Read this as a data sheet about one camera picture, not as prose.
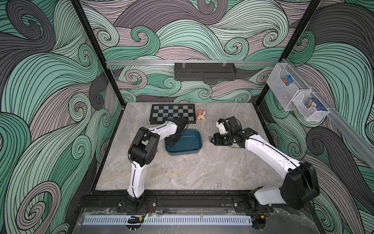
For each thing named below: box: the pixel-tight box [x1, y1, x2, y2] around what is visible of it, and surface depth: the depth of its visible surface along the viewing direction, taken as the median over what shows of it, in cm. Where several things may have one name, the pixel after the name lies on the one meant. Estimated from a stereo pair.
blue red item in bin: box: [283, 74, 294, 87], surface depth 85 cm
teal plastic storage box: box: [164, 129, 203, 156], surface depth 93 cm
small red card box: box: [196, 109, 207, 120], surface depth 113 cm
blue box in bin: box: [305, 97, 327, 112], surface depth 67 cm
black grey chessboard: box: [149, 103, 197, 124], surface depth 113 cm
